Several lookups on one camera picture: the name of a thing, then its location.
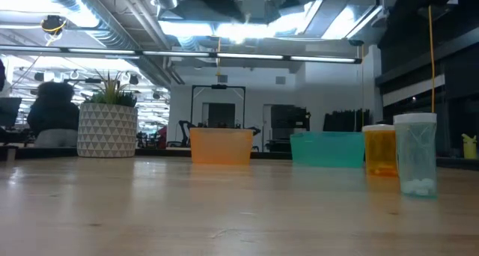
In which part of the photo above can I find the white triangle-patterned plant pot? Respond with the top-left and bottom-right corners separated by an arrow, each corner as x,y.
76,103 -> 138,159

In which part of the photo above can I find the yellow-green spray bottle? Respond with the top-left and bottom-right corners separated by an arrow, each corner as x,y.
461,132 -> 478,160

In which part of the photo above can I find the yellow hanging cable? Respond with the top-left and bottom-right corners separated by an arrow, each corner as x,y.
427,4 -> 436,114

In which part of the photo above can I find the large orange white-capped pill bottle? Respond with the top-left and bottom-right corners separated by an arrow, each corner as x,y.
361,124 -> 399,177

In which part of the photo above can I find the person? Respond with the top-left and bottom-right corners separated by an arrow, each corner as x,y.
26,81 -> 80,148

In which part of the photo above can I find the long overhead light bar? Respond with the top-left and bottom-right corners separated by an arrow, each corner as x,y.
0,44 -> 363,64

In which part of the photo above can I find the dark computer monitor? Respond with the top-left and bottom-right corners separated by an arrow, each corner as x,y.
0,97 -> 22,129

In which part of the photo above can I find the small clear white-capped pill bottle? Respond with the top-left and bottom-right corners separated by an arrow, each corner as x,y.
392,112 -> 438,198

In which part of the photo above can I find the green spiky plant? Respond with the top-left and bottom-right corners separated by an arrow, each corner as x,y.
85,69 -> 138,108

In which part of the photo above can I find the teal translucent plastic bin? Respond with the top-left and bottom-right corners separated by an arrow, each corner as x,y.
290,131 -> 366,169

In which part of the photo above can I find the black background robot frame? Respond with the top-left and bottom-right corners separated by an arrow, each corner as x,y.
190,84 -> 247,129

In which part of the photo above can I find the orange translucent plastic bin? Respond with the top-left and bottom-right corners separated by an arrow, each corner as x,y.
189,127 -> 254,165

